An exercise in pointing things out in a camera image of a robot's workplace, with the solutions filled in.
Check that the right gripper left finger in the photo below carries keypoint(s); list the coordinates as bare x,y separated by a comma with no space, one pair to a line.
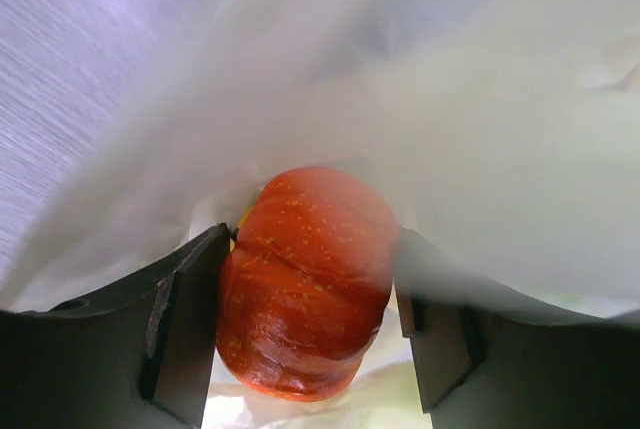
137,353

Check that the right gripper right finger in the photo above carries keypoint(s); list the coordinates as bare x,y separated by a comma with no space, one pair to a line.
487,356

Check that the fake yellow fruit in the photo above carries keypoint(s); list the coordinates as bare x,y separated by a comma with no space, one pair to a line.
244,217

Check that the fake orange fruit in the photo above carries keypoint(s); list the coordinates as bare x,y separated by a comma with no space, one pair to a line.
303,292

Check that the pale yellow plastic bag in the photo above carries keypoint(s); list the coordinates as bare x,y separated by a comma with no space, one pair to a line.
504,132

